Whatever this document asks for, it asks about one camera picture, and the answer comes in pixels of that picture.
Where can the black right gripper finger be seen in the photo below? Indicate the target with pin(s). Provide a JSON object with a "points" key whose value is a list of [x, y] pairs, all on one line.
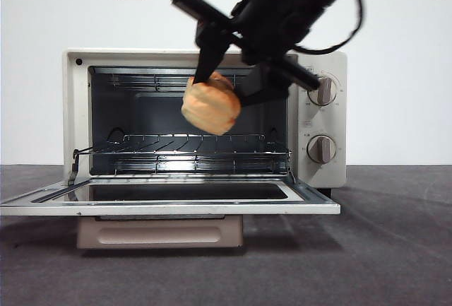
{"points": [[268, 87], [212, 48]]}

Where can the golden bread loaf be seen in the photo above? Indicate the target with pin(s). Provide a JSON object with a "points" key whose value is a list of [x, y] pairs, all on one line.
{"points": [[212, 108]]}

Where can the beige oven temperature knob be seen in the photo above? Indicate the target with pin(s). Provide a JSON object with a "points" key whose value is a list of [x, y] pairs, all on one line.
{"points": [[326, 92]]}

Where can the beige oven timer knob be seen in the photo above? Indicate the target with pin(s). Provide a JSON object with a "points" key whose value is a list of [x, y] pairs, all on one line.
{"points": [[321, 149]]}

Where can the white Toshiba toaster oven housing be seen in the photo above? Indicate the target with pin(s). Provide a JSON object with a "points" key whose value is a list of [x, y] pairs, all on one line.
{"points": [[76, 108]]}

